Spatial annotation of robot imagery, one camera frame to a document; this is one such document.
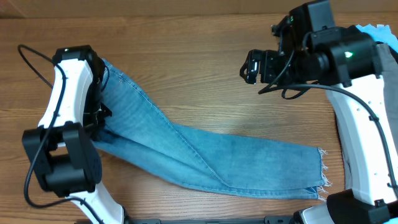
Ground light blue denim jeans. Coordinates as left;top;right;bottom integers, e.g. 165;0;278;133
93;63;330;200

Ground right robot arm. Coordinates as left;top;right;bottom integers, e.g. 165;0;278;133
239;1;397;223

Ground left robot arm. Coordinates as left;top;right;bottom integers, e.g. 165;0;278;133
22;45;132;223

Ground light blue folded garment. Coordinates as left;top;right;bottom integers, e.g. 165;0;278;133
356;24;398;52

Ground grey folded trousers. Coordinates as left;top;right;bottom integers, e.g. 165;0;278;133
377;42;397;150

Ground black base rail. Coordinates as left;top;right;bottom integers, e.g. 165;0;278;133
129;215;295;224

